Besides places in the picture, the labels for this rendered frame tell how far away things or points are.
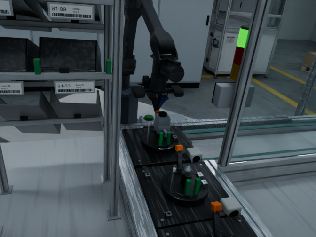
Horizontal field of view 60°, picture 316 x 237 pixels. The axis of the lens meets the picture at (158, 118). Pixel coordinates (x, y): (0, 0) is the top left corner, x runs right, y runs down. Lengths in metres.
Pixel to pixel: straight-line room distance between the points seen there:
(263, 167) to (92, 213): 0.62
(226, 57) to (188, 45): 1.17
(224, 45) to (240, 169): 4.17
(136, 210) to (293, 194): 0.61
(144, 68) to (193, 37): 0.84
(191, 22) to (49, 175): 3.41
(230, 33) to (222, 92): 4.25
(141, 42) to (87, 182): 3.13
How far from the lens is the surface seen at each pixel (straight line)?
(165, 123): 0.97
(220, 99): 0.88
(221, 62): 5.16
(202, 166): 0.95
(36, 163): 1.14
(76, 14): 0.61
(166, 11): 4.00
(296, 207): 1.10
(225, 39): 5.07
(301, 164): 1.21
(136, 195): 0.83
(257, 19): 0.82
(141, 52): 4.01
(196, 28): 4.20
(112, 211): 0.88
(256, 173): 1.09
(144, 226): 0.75
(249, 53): 0.83
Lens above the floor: 1.51
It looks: 27 degrees down
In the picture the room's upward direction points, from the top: 6 degrees clockwise
